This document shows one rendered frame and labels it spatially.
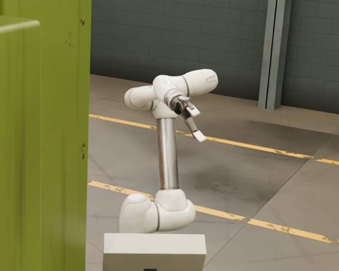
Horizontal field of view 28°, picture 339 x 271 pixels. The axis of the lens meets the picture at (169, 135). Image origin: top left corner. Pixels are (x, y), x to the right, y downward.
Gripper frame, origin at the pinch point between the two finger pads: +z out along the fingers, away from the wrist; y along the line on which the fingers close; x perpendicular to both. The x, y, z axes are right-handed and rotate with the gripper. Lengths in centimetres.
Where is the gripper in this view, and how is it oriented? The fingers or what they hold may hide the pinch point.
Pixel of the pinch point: (198, 126)
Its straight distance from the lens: 274.2
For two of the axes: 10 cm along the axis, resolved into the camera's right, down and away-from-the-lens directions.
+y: -2.2, -7.6, -6.1
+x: 8.9, -4.1, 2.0
